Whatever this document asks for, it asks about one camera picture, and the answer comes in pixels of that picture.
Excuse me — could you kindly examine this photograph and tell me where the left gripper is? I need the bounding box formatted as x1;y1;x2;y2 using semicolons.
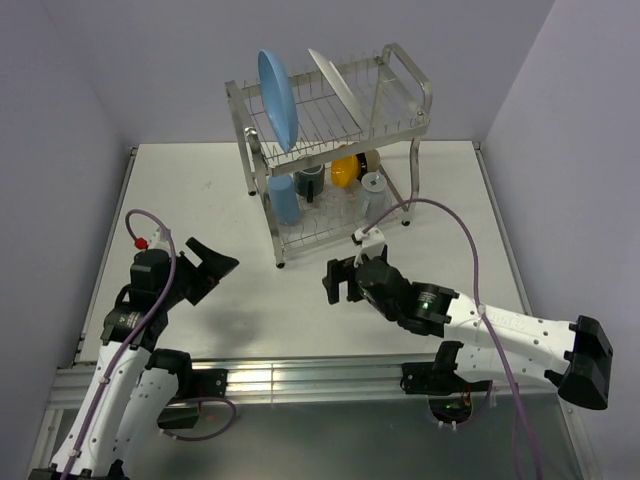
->
157;237;237;308

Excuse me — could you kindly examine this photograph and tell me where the clear drinking glass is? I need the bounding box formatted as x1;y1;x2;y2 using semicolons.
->
319;190;356;223

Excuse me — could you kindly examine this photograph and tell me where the grey ceramic cup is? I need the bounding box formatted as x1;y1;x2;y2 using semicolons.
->
356;171;390;222

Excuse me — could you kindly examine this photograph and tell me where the dark green mug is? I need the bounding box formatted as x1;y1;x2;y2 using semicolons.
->
293;165;325;203

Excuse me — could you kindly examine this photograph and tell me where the orange bowl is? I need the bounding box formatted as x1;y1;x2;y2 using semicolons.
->
330;155;361;188

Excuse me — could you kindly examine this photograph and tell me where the blue plastic cup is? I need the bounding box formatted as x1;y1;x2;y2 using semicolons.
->
268;174;301;225

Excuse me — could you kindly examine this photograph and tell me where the brown and black bowl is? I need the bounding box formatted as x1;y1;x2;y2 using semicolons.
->
356;149;381;173

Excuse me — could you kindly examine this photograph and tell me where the blue plate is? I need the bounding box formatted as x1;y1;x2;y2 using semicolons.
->
258;50;299;153

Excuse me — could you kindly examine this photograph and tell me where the white plate green rim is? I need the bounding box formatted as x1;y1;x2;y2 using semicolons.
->
308;48;368;130

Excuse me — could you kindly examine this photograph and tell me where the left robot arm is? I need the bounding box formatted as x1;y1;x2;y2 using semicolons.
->
29;238;239;479

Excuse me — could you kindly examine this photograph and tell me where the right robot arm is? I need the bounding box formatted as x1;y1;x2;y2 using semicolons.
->
322;257;613;410

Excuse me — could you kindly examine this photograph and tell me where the steel two-tier dish rack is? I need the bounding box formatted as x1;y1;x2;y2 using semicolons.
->
225;43;433;268

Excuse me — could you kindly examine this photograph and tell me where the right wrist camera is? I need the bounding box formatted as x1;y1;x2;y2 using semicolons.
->
351;227;387;268

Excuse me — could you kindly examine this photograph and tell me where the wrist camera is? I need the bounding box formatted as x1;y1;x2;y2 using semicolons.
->
134;228;171;253
351;227;387;268

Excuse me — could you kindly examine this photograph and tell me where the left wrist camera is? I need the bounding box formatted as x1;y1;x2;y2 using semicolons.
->
134;228;171;253

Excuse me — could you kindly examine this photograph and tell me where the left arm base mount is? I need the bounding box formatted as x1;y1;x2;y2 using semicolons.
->
157;368;238;443

